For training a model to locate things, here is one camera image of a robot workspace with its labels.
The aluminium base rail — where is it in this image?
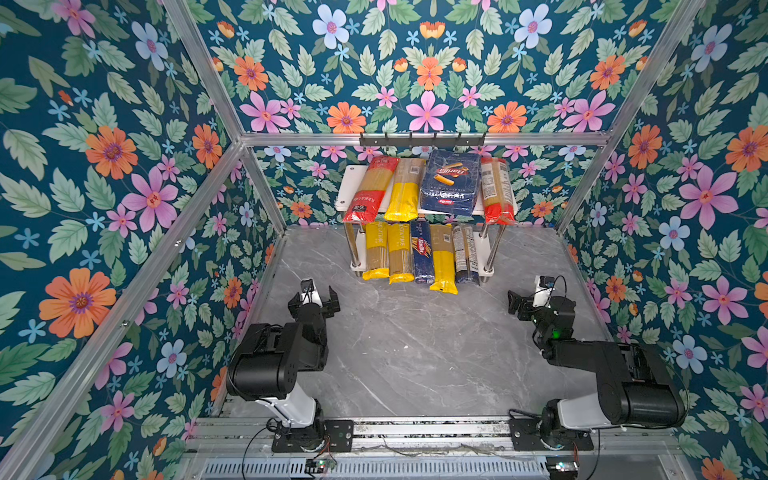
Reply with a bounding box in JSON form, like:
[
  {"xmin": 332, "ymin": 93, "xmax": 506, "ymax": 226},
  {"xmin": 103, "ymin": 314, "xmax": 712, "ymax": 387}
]
[{"xmin": 177, "ymin": 415, "xmax": 695, "ymax": 479}]

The yellow spaghetti bag long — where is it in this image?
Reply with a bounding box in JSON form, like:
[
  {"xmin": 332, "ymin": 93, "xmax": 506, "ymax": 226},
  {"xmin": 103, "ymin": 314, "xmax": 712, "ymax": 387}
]
[{"xmin": 429, "ymin": 224, "xmax": 458, "ymax": 295}]

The white two-tier shelf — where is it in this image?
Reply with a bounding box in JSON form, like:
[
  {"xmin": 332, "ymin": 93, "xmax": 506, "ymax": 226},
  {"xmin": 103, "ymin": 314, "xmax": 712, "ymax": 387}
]
[{"xmin": 334, "ymin": 165, "xmax": 507, "ymax": 283}]

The blue Barilla spaghetti box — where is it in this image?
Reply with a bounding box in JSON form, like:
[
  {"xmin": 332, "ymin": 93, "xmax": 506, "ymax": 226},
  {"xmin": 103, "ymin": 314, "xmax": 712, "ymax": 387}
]
[{"xmin": 410, "ymin": 219, "xmax": 435, "ymax": 284}]

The clear spaghetti bag label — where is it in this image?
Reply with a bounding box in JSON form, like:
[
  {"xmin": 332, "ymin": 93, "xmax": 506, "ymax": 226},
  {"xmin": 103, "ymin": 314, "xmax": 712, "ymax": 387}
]
[{"xmin": 452, "ymin": 224, "xmax": 480, "ymax": 285}]

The yellow spaghetti bag top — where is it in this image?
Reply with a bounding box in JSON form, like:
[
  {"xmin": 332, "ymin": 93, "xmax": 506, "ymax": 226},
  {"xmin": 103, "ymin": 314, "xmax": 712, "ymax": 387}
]
[{"xmin": 362, "ymin": 221, "xmax": 389, "ymax": 281}]

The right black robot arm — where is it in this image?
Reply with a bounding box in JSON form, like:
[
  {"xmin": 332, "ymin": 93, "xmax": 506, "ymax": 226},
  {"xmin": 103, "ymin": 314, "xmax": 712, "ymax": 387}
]
[{"xmin": 507, "ymin": 276, "xmax": 687, "ymax": 450}]

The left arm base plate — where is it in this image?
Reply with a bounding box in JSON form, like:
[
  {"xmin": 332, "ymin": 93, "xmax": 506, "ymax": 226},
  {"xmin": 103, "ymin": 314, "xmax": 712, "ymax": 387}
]
[{"xmin": 271, "ymin": 420, "xmax": 354, "ymax": 454}]

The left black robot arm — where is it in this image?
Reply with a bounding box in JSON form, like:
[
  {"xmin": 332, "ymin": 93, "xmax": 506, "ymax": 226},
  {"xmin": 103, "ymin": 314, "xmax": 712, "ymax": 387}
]
[{"xmin": 225, "ymin": 278, "xmax": 341, "ymax": 442}]

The red spaghetti bag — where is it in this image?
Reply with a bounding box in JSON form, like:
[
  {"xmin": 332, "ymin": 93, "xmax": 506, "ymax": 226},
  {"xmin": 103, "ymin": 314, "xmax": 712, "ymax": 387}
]
[{"xmin": 343, "ymin": 156, "xmax": 399, "ymax": 225}]

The blue Barilla pasta bag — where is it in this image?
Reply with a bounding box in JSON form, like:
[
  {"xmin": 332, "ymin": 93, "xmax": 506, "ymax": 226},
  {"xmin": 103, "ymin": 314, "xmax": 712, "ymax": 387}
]
[{"xmin": 419, "ymin": 150, "xmax": 481, "ymax": 216}]

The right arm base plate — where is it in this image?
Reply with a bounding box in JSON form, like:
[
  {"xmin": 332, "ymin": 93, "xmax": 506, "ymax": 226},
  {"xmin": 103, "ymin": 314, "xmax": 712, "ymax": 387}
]
[{"xmin": 508, "ymin": 417, "xmax": 595, "ymax": 452}]

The metal hook rail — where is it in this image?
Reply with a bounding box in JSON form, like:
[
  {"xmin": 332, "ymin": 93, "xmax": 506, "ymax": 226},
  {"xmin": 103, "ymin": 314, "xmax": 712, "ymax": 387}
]
[{"xmin": 358, "ymin": 132, "xmax": 486, "ymax": 149}]

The red-edged spaghetti bag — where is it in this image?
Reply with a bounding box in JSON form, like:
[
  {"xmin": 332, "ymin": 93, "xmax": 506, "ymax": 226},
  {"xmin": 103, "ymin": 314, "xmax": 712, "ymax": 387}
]
[{"xmin": 480, "ymin": 158, "xmax": 517, "ymax": 225}]

